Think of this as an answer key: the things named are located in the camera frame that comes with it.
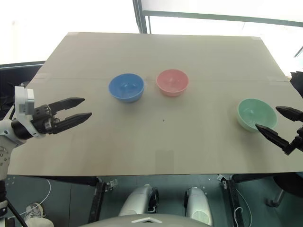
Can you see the white sneaker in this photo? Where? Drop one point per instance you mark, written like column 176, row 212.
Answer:
column 34, row 210

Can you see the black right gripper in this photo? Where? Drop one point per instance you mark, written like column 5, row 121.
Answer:
column 298, row 142

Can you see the thin black rod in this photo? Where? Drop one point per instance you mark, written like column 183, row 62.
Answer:
column 16, row 215

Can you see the dark teal window frame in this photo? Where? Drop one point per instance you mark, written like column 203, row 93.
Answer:
column 142, row 16

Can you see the silver robot torso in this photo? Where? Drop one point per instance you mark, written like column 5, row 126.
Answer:
column 146, row 221

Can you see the silver right robot leg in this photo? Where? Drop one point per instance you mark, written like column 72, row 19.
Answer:
column 197, row 203

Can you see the green bowl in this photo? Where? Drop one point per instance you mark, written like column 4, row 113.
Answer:
column 253, row 113

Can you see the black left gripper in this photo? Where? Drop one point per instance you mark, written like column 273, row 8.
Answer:
column 43, row 118

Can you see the dark teal rail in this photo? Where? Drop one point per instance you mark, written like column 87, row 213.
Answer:
column 21, row 65

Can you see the blue bowl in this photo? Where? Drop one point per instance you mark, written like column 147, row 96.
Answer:
column 126, row 88

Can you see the red bowl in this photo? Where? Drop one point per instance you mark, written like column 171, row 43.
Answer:
column 172, row 82

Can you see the black table leg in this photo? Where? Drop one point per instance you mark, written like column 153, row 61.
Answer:
column 235, row 203
column 98, row 198

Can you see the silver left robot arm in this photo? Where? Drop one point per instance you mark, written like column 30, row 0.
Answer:
column 5, row 132

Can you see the silver robot leg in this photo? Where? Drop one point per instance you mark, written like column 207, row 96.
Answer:
column 197, row 203
column 138, row 201

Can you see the black background equipment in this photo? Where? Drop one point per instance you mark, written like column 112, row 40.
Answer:
column 297, row 82

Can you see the silver left robot leg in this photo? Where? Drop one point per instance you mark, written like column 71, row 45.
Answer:
column 138, row 201

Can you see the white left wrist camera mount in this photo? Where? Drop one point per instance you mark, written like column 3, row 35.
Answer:
column 23, row 100

